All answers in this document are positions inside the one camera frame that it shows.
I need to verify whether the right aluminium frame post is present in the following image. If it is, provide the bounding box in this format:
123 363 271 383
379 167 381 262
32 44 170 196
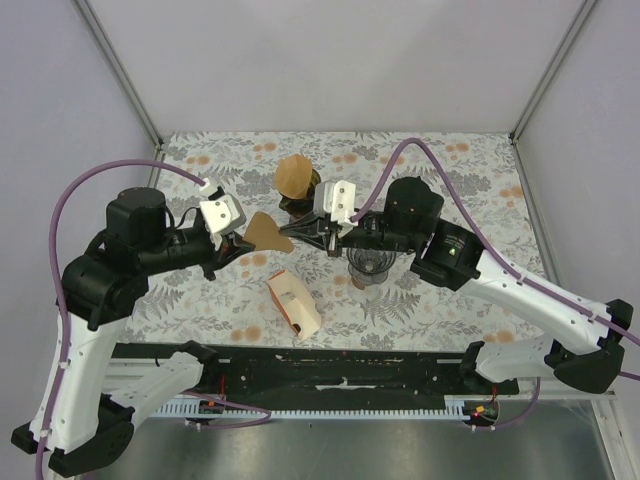
509 0 601 144

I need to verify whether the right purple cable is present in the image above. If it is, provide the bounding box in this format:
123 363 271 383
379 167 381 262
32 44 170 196
349 138 640 432

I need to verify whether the brown paper coffee filter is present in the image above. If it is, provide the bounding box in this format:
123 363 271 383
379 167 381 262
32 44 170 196
274 154 313 200

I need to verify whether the left aluminium frame post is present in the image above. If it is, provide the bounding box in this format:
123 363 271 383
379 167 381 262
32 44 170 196
69 0 165 151

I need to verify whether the grey clear dripper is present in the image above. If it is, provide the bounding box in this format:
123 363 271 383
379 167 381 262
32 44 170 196
347 248 397 277

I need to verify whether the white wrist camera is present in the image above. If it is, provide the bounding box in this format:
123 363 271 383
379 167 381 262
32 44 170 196
313 180 356 225
199 179 246 250

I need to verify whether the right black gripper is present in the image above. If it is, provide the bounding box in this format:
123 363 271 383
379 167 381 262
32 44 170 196
280 210 420 259

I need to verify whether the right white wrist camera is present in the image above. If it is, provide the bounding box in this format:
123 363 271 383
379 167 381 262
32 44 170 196
313 180 356 225

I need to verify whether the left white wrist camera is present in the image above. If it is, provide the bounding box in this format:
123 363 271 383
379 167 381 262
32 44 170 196
199 179 246 250

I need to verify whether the floral table mat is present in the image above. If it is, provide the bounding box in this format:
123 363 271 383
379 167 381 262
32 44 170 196
123 132 544 351

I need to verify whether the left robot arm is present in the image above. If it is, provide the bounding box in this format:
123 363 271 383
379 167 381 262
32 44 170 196
11 187 254 478

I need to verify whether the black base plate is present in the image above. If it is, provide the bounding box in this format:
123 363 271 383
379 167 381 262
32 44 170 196
112 342 519 412

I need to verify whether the white slotted cable duct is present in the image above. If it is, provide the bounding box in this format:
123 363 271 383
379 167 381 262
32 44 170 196
151 396 488 421

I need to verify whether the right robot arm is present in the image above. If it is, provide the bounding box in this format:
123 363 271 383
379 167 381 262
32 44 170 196
280 177 633 394

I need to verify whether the purple cable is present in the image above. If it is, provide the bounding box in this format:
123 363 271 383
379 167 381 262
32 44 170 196
34 159 274 480
349 138 640 432

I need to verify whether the olive green dripper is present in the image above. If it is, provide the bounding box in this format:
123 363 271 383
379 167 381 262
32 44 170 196
279 168 321 217

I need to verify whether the aluminium frame post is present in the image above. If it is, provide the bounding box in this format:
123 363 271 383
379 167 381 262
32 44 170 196
69 0 165 151
509 0 601 144

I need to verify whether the red grey coffee server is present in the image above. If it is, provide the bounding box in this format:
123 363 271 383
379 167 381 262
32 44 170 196
291 211 321 232

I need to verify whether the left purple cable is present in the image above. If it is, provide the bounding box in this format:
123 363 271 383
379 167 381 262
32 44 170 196
34 159 274 480

